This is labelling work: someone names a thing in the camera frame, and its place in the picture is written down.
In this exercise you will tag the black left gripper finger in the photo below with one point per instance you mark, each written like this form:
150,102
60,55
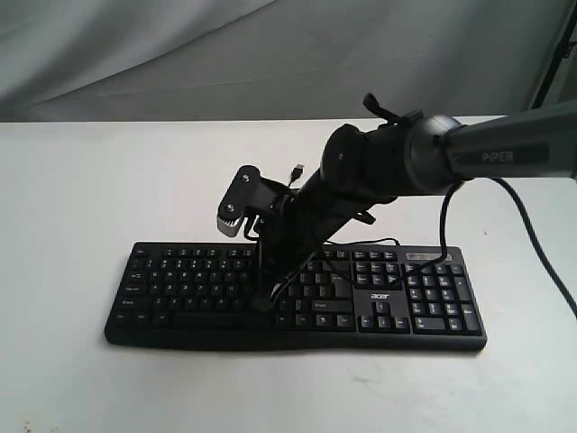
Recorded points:
279,283

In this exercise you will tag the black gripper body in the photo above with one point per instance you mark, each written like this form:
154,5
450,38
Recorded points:
309,218

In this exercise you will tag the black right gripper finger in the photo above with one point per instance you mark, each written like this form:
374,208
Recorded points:
260,299

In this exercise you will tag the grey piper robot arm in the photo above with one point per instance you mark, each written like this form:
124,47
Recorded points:
406,156

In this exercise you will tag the black acer keyboard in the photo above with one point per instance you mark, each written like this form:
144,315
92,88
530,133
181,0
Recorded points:
365,296

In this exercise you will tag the grey backdrop cloth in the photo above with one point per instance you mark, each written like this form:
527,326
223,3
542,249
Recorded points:
253,60

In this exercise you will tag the black tripod light stand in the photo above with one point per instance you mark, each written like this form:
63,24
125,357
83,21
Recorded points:
562,51

